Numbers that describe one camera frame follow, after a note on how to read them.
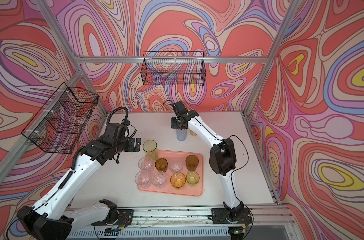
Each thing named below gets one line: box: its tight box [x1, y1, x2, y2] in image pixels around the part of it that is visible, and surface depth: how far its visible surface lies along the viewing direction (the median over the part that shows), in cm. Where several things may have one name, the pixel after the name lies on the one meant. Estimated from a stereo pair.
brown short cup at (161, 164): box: [155, 157, 168, 173], surface depth 88 cm
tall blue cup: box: [176, 129, 188, 141], surface depth 104 cm
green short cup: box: [186, 171, 200, 187], surface depth 86 cm
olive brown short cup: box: [185, 154, 199, 172], surface depth 87 cm
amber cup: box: [170, 172, 186, 191], surface depth 85 cm
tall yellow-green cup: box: [142, 139, 158, 161], surface depth 88 cm
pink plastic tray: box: [144, 150, 204, 197], surface depth 86 cm
